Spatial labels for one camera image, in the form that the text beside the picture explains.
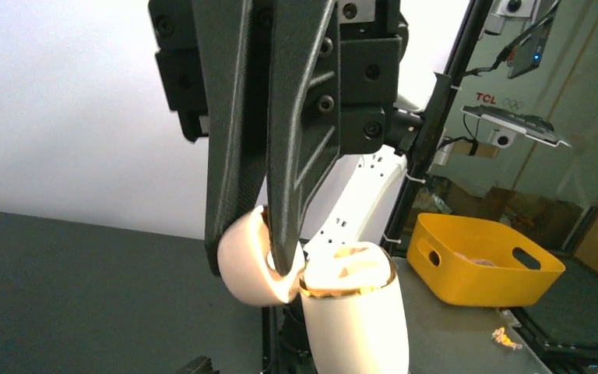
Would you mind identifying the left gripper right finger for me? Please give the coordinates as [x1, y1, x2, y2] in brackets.
[267, 1, 338, 276]

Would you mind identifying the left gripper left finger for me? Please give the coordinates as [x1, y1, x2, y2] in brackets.
[192, 1, 273, 275]

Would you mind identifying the pink earbuds charging case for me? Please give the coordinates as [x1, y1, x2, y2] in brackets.
[216, 206, 410, 373]

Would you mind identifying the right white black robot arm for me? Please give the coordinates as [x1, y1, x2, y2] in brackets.
[304, 145, 407, 259]

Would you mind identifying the yellow plastic bin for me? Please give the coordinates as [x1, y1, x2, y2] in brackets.
[406, 213, 565, 308]

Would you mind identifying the black keyboard on stand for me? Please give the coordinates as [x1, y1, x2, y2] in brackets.
[462, 105, 572, 149]

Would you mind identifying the right black frame post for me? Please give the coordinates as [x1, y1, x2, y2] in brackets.
[381, 1, 493, 256]

